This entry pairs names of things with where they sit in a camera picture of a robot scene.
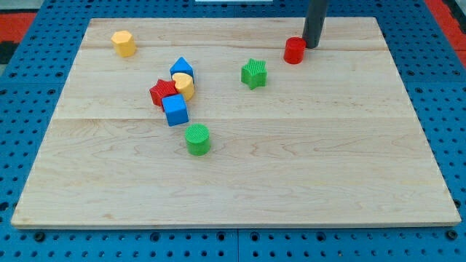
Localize red cylinder block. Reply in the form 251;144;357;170
283;36;307;64

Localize light wooden board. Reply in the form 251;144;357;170
11;17;461;229

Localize green cylinder block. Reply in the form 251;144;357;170
185;124;210;156

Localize blue cube block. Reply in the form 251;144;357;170
162;94;189;127

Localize green star block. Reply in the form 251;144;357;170
241;58;267;90

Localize yellow heart block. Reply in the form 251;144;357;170
172;72;194;101

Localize red star block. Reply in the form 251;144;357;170
149;79;178;111

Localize blue triangle block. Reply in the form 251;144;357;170
170;57;194;78

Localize yellow hexagon block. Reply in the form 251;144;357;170
111;31;136;57

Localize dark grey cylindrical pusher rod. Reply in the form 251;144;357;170
302;0;329;49

